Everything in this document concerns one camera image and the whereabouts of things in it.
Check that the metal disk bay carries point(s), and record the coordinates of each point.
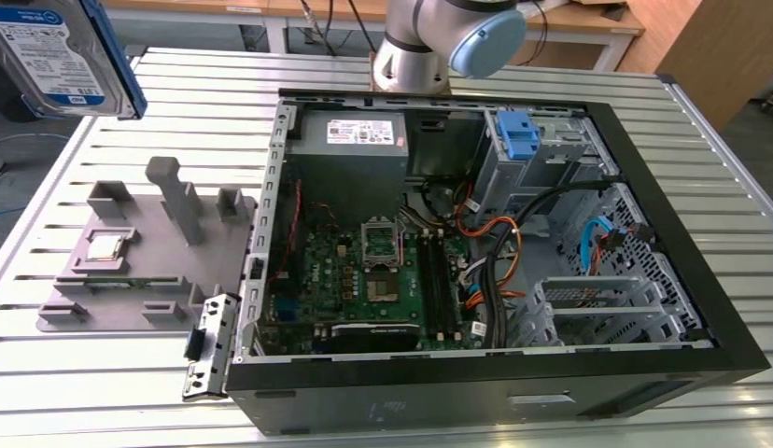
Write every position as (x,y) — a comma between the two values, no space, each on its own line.
(610,311)

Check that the grey parts rack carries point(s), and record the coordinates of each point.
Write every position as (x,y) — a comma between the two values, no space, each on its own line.
(162,261)

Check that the black PC case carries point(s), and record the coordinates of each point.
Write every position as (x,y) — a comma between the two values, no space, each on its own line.
(424,396)

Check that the black graphics card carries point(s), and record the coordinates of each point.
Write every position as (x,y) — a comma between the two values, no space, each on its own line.
(374,336)

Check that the green motherboard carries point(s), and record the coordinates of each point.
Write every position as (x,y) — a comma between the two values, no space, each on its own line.
(325,280)

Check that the grey expansion slot latch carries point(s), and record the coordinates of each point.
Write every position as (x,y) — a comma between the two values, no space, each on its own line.
(213,354)

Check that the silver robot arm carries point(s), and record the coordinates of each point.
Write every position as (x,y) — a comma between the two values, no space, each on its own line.
(412,65)

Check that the blue drive latch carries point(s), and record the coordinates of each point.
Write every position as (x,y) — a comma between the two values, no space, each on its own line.
(517,135)

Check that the black RAM slot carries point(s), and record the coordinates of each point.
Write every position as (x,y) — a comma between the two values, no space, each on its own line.
(448,280)
(430,280)

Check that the CPU socket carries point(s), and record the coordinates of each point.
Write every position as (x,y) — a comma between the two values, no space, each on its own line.
(385,285)

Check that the wooden desk white frame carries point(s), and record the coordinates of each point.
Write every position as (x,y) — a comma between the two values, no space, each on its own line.
(176,4)
(598,23)

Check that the metal drive cage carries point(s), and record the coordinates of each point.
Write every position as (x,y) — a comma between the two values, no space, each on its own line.
(549,172)

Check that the black mesh waste bin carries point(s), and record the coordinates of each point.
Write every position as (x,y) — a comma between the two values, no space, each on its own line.
(4,102)

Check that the silver CPU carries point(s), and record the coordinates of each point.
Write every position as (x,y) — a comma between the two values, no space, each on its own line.
(106,247)

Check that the hard disk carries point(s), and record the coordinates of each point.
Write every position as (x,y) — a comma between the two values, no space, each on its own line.
(57,60)

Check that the green RAM stick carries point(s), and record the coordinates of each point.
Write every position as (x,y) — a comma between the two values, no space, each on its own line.
(138,282)

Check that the wooden cabinet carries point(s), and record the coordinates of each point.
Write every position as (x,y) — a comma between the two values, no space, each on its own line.
(723,56)

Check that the grey power supply unit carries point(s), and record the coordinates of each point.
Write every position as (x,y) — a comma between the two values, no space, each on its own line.
(344,177)

